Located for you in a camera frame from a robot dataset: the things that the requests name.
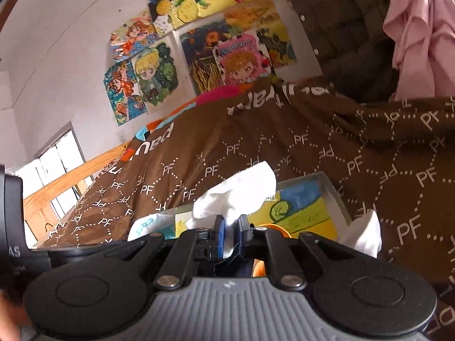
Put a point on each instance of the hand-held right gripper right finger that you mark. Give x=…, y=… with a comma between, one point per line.
x=244, y=238

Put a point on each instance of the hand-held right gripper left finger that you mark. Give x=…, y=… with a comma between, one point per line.
x=219, y=236

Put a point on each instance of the white sock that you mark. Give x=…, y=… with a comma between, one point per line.
x=362, y=236
x=241, y=191

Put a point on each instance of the clear storage box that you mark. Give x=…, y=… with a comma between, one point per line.
x=305, y=213

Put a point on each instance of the window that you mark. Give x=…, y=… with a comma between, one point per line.
x=53, y=160

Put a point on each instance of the white blue packet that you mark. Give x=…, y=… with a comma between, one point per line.
x=145, y=225

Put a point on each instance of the brown printed blanket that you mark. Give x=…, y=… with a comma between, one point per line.
x=320, y=142

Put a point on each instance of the dark quilted jacket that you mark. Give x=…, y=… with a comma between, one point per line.
x=348, y=25

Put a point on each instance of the pink cloth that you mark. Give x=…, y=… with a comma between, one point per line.
x=419, y=25

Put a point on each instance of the wooden bed rail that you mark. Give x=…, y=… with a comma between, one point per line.
x=71, y=177

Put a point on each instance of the orange haired figure wall poster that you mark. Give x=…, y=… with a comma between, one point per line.
x=122, y=92

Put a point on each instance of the blond figure wall poster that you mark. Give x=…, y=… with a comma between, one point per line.
x=156, y=73

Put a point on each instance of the pink framed figure wall poster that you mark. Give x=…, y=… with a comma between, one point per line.
x=241, y=62

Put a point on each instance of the dark orange wall poster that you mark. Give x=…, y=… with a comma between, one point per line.
x=199, y=57

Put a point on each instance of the orange black wall poster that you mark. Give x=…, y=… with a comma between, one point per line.
x=273, y=32

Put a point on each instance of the orange haired girl wall poster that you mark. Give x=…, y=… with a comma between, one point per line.
x=133, y=39

